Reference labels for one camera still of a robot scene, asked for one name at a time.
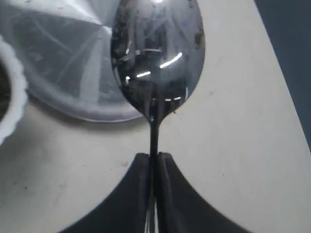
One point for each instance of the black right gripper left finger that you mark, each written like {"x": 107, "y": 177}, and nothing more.
{"x": 124, "y": 210}

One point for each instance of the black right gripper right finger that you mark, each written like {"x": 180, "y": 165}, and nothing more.
{"x": 180, "y": 209}

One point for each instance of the steel spoon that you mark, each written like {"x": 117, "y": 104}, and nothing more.
{"x": 157, "y": 56}

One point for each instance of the white scalloped plastic pot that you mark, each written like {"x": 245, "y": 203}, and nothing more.
{"x": 18, "y": 87}

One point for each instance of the dark potting soil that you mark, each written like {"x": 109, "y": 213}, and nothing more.
{"x": 5, "y": 91}

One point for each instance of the round steel plate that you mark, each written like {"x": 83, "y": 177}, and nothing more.
{"x": 64, "y": 46}

